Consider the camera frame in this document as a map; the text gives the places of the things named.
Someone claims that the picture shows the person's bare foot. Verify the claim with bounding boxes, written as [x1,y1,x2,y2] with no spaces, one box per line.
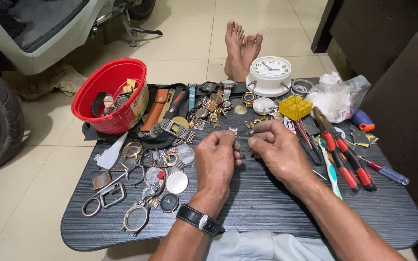
[241,32,264,71]
[224,19,247,82]

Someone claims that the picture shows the clear watch crystal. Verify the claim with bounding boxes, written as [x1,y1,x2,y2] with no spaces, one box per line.
[177,144,196,164]

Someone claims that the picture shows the brown leather pouch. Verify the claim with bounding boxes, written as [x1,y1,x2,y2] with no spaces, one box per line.
[140,89,170,133]

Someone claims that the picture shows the red handled pliers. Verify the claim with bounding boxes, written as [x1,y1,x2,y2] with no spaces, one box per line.
[311,106,377,193]

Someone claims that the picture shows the gold bracelet links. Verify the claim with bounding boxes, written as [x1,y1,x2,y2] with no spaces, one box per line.
[245,115,268,128]

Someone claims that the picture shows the round metal case ring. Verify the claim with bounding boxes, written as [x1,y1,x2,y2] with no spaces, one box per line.
[291,79,315,95]

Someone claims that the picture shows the blue watch strap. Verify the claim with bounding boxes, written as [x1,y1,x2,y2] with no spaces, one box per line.
[188,83,197,112]

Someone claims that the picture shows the silver wristwatch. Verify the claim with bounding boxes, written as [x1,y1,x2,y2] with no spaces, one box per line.
[221,80,236,101]

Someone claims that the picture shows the pink tweezers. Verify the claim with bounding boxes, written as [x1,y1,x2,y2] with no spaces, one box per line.
[293,119,313,149]

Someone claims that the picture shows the large gold disc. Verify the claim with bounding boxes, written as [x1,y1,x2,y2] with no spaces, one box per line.
[171,116,191,133]

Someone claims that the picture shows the red plastic bucket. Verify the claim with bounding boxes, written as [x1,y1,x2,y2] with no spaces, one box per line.
[71,58,149,135]

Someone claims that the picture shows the yellow watch band holder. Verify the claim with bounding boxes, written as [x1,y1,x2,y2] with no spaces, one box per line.
[279,95,313,121]

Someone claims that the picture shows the metal scooter stand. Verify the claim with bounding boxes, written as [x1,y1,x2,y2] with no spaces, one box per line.
[122,9,163,48]

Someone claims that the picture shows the white teal toothbrush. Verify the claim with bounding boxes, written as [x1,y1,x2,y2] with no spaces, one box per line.
[317,136,343,201]

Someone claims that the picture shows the silver round watch case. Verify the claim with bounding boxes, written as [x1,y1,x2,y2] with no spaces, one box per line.
[121,203,151,237]

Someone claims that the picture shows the black tweezers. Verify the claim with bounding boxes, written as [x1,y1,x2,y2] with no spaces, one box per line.
[298,134,324,165]

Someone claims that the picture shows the person's left hand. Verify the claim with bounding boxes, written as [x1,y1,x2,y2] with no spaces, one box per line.
[194,129,244,211]

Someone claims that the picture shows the copper square plate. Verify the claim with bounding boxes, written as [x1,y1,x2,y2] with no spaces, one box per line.
[92,170,112,191]

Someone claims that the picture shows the white alarm clock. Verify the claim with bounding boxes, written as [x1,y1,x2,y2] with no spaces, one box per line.
[245,56,293,98]

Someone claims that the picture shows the rectangular silver watch case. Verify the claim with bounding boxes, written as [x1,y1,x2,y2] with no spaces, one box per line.
[99,182,127,209]

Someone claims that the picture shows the black strap wristwatch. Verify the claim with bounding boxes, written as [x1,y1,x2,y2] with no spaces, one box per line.
[176,203,223,237]

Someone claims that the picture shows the heap of watch parts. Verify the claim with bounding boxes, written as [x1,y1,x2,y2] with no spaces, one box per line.
[92,78,139,118]

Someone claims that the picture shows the white plastic bottle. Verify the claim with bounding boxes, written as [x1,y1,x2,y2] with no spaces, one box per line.
[96,131,129,170]

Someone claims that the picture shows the silver round bezel ring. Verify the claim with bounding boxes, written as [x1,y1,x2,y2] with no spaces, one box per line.
[82,197,102,217]

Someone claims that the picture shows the black watch ring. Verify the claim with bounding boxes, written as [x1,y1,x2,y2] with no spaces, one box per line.
[140,146,160,167]

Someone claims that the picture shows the black red handled tool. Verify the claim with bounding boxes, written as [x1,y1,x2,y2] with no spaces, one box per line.
[149,87,189,138]

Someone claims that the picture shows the round metal tin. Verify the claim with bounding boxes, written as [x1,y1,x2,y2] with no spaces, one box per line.
[253,97,275,116]

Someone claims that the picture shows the dark wooden cabinet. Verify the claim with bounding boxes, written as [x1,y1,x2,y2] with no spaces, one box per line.
[311,0,418,84]

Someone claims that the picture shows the gold watch bezel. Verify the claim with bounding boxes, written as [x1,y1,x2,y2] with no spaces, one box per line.
[123,141,143,159]

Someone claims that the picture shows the blue orange tool handle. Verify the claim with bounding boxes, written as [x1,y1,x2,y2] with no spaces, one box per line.
[351,108,376,132]

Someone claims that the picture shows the person's grey garment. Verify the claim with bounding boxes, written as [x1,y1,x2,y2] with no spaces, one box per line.
[205,228,340,261]

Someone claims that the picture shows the gold bracelet watch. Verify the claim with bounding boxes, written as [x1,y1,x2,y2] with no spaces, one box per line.
[205,92,226,128]

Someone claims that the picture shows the round crystal case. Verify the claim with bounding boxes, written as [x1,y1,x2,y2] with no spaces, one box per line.
[145,167,166,187]

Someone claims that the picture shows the black gold watch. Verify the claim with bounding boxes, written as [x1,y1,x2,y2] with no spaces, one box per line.
[242,92,256,108]

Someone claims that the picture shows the black sandpaper pieces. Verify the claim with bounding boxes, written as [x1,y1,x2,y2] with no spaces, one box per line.
[345,125,379,156]

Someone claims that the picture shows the silver round case back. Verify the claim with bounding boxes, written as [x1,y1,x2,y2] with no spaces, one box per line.
[166,171,189,195]

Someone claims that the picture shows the person's right hand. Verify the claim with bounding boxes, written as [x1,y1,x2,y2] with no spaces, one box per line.
[247,120,321,194]

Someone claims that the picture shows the black cloth bag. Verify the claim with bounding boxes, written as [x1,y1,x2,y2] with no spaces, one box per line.
[82,83,191,149]

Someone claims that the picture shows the black watch dial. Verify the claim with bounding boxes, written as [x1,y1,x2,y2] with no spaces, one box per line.
[159,193,180,214]

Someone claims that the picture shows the silver metal watch bracelet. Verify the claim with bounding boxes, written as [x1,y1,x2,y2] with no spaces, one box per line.
[158,118,197,144]

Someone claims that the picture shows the thin metal rod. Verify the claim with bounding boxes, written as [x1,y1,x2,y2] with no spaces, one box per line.
[92,170,128,198]

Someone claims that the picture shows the silver mesh strap piece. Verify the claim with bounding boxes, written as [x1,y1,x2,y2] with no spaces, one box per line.
[157,148,170,168]

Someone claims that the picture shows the clear plastic bag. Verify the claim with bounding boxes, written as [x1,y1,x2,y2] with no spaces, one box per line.
[305,71,372,124]

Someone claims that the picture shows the thin silver ring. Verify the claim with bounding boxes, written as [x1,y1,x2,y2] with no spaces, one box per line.
[126,164,146,186]

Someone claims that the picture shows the white scooter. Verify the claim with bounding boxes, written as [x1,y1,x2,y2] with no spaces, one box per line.
[0,0,164,76]

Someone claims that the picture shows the black square watch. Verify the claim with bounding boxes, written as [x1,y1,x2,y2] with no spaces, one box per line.
[199,81,220,94]

